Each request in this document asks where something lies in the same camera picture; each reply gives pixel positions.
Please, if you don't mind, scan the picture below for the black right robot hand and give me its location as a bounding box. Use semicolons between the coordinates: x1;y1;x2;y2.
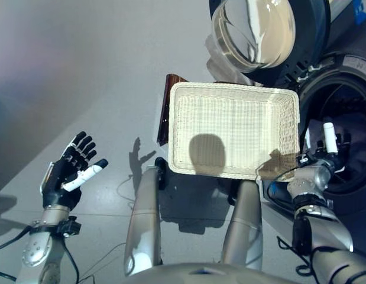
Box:
305;121;354;174

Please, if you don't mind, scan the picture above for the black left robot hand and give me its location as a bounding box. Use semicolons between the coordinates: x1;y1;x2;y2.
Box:
40;131;109;211

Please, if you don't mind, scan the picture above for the dark grey washing machine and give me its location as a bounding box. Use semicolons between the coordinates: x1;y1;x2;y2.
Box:
259;0;366;220

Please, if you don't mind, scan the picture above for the round glass washing machine door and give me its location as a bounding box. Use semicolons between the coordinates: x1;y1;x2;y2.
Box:
205;0;331;86

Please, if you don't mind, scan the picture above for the white wicker laundry basket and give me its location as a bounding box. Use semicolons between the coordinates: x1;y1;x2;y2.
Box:
167;82;301;182

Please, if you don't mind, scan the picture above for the silver right robot leg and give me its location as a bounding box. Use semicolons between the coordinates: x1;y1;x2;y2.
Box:
219;179;264;272

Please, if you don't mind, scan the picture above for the brown wooden stool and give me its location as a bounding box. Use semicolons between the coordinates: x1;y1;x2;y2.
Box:
157;73;189;146

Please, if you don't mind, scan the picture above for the grey robot torso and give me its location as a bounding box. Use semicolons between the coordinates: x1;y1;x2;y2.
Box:
120;262;302;284

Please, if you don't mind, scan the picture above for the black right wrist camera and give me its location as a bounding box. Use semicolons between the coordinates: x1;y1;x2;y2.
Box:
296;153;318;168

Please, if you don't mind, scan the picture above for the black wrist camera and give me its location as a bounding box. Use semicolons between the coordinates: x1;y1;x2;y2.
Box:
57;216;82;237
296;153;318;168

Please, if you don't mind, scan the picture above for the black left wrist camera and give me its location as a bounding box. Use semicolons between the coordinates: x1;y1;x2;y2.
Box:
57;216;82;237

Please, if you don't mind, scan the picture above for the thin white floor cable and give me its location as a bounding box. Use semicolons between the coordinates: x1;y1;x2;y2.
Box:
79;174;142;282

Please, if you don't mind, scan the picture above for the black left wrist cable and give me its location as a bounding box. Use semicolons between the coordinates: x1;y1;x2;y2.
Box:
0;226;80;284

